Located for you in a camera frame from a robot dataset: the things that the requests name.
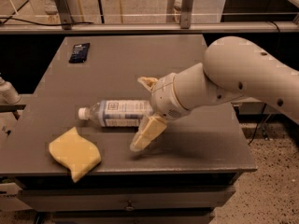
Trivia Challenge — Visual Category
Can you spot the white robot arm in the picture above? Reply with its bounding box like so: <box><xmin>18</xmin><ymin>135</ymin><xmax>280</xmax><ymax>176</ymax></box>
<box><xmin>130</xmin><ymin>36</ymin><xmax>299</xmax><ymax>151</ymax></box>

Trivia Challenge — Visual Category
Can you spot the clear blue-label plastic bottle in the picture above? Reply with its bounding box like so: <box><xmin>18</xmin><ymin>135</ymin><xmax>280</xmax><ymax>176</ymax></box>
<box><xmin>78</xmin><ymin>100</ymin><xmax>153</xmax><ymax>127</ymax></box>

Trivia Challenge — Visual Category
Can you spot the dark blue snack packet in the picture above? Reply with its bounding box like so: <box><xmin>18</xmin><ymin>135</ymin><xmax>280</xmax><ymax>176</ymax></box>
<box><xmin>69</xmin><ymin>43</ymin><xmax>90</xmax><ymax>63</ymax></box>

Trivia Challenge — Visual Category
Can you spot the metal railing with posts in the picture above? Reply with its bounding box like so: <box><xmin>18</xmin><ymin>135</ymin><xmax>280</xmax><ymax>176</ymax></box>
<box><xmin>0</xmin><ymin>0</ymin><xmax>299</xmax><ymax>34</ymax></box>

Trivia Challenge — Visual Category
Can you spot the grey cabinet with drawers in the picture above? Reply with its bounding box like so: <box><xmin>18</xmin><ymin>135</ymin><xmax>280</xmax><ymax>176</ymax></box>
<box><xmin>0</xmin><ymin>35</ymin><xmax>256</xmax><ymax>224</ymax></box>

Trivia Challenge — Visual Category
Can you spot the black cable on rail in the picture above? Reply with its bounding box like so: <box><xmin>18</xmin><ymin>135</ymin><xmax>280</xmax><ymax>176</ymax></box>
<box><xmin>0</xmin><ymin>16</ymin><xmax>94</xmax><ymax>27</ymax></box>

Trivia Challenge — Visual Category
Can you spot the white cylinder at left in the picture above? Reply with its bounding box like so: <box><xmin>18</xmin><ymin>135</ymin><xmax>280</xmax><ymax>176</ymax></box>
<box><xmin>0</xmin><ymin>77</ymin><xmax>21</xmax><ymax>104</ymax></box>

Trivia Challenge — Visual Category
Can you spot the metal drawer knob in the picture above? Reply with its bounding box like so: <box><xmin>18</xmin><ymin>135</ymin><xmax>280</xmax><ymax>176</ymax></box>
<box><xmin>124</xmin><ymin>201</ymin><xmax>135</xmax><ymax>212</ymax></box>

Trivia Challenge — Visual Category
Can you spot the black cable on floor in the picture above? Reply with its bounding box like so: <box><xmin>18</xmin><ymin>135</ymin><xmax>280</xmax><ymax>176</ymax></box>
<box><xmin>248</xmin><ymin>21</ymin><xmax>283</xmax><ymax>146</ymax></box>

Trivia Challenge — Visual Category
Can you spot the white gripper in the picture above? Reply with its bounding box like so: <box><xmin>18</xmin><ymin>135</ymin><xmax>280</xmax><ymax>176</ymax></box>
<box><xmin>130</xmin><ymin>73</ymin><xmax>191</xmax><ymax>152</ymax></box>

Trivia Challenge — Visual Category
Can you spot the yellow wavy sponge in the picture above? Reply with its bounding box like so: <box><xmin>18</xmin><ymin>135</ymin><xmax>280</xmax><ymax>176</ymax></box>
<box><xmin>49</xmin><ymin>127</ymin><xmax>101</xmax><ymax>183</ymax></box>

